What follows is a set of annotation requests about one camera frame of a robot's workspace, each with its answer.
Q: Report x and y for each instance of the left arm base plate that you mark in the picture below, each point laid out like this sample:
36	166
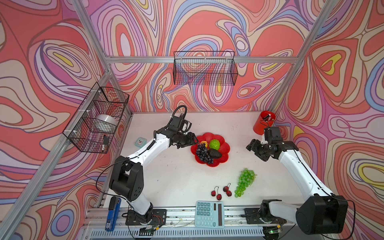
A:
155	217

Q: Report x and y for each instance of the teal desk calculator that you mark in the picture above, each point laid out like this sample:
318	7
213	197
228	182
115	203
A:
210	215

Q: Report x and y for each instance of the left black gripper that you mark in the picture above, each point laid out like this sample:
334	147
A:
191	137

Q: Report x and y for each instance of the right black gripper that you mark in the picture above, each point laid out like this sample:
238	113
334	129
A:
253	145

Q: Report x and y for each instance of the right red cherry pair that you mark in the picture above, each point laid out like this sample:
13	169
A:
227	190

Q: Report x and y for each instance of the small teal square object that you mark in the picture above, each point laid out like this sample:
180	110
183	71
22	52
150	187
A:
140	142

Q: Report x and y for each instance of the green fake grape bunch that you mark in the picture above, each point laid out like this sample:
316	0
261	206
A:
246	179

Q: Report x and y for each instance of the dark fake avocado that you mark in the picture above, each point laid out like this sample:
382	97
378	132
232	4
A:
214	154

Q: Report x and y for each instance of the left black wire basket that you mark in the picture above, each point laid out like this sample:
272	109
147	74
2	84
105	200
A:
88	134

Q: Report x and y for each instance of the bumpy green fake fruit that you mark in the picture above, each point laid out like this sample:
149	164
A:
215	144

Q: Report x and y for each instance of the red flower-shaped fruit bowl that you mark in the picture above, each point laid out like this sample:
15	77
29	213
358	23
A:
224	149

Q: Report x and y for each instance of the black wire basket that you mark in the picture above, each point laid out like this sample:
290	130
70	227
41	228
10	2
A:
208	68
88	134

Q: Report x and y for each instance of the yellow fake lemon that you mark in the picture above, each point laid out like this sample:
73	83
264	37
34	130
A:
204	144

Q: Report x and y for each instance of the back black wire basket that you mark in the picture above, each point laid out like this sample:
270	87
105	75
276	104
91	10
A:
208	68

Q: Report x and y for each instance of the white tape roll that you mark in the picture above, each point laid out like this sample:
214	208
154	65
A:
107	119

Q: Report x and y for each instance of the left red cherry pair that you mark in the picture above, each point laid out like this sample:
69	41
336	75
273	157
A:
215	193

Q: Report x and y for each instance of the black fake grape bunch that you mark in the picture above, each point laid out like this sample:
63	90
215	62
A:
202	154

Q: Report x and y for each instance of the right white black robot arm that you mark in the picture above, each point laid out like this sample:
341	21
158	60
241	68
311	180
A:
322	212

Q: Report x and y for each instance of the red pen cup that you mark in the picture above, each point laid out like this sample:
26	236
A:
265	120

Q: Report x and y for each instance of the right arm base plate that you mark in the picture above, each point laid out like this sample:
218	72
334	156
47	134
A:
252	216

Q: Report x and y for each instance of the red cherry pair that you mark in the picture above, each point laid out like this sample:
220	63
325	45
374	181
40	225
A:
215	193
227	190

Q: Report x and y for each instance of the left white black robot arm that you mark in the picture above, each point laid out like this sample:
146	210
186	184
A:
127	178

